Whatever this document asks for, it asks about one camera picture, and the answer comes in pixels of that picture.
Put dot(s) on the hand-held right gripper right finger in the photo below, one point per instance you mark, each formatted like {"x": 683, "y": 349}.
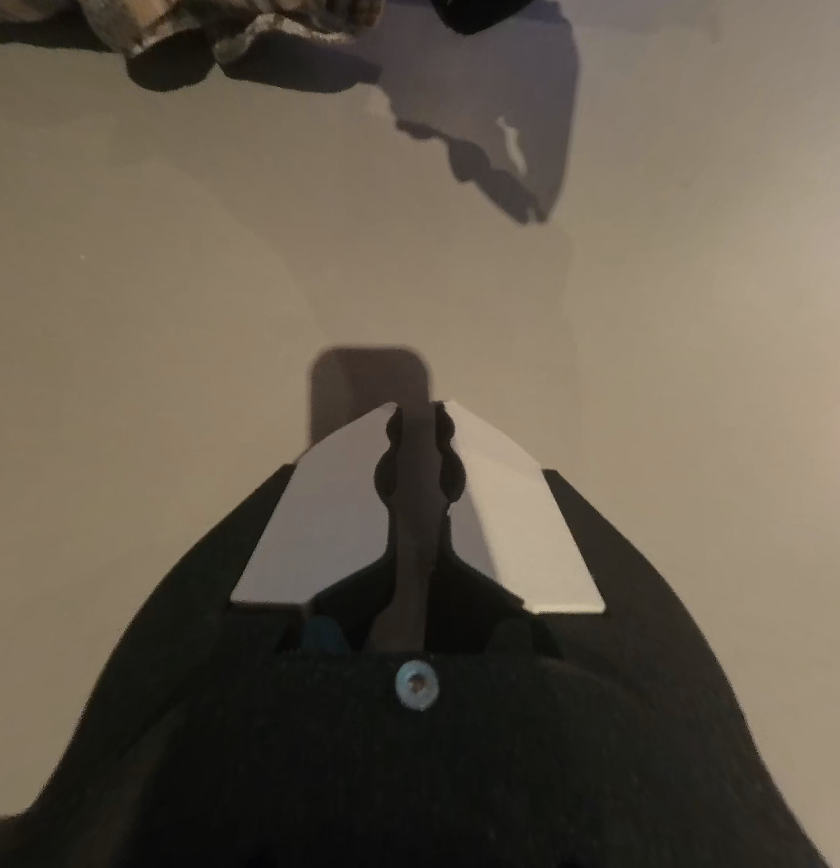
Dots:
{"x": 528, "y": 542}

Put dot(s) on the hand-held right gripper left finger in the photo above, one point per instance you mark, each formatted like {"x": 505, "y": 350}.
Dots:
{"x": 318, "y": 529}

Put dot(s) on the person's left forearm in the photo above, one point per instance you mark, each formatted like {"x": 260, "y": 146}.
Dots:
{"x": 257, "y": 27}

